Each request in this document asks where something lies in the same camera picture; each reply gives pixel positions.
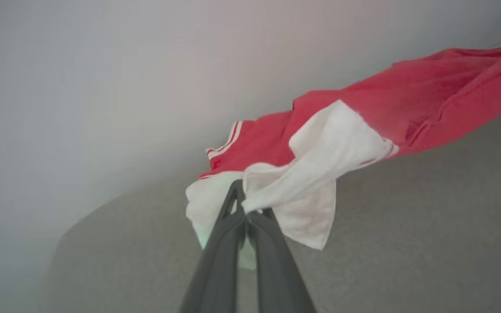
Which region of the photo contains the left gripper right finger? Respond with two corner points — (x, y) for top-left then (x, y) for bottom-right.
(247, 208), (317, 313)

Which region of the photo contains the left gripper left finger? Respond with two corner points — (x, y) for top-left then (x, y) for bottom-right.
(179, 180), (247, 313)

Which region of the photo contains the red and white garment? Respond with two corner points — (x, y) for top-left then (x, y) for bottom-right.
(185, 43), (501, 270)

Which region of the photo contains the grey fabric sofa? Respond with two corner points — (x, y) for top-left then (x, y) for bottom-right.
(37, 103), (501, 313)

